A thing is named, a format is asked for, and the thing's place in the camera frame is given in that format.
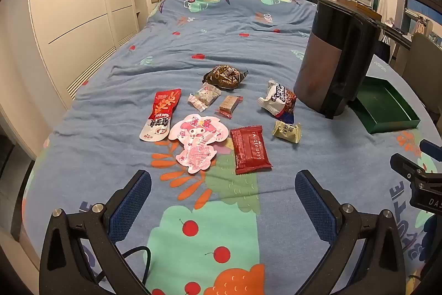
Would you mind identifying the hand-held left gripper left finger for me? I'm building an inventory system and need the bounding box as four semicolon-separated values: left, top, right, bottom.
39;169;152;295

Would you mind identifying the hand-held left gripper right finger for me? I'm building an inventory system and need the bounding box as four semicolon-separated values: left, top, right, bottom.
294;169;406;295

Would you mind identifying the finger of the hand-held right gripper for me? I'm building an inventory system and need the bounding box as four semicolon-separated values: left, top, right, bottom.
390;153;442;192
420;139;442;161

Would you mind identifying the green tray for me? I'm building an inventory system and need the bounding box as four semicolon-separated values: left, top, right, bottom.
347;75;422;135

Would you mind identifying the cream candy packet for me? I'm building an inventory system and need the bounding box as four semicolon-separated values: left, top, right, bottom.
272;120;302;144

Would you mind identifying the dark red snack packet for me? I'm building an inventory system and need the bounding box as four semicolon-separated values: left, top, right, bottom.
230;126;273;176

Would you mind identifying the pink cartoon snack packet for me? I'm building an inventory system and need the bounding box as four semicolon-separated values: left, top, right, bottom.
168;113;230;174

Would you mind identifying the red white snack pouch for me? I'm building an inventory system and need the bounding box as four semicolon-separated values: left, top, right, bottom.
139;88;182;142

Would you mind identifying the white brown cookie bag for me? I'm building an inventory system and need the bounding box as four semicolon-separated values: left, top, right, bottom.
257;80;298;124

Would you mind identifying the clear pink candy packet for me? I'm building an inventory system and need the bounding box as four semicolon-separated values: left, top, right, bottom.
187;82;222;112

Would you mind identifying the small brown candy bar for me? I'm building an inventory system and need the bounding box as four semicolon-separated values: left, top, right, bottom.
216;95;244;116

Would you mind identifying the dark brown snack bag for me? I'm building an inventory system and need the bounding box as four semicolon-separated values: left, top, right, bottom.
202;64;249;90

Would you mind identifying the grey chair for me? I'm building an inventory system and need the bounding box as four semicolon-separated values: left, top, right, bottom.
402;32;442;95

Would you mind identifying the dark blue bag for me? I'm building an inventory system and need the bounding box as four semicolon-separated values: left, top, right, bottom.
378;36;392;62

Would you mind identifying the grey desk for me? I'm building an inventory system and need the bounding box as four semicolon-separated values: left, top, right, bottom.
380;0;442;47

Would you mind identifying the black brown bin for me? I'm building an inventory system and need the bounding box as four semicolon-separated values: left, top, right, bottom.
293;0;380;119

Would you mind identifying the wooden nightstand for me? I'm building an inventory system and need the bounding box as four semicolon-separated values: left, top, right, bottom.
356;3;384;22

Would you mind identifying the white wardrobe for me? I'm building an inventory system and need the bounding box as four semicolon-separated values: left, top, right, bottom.
0;0;142;161

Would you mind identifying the black cable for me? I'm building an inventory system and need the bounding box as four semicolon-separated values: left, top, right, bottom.
91;246;152;285

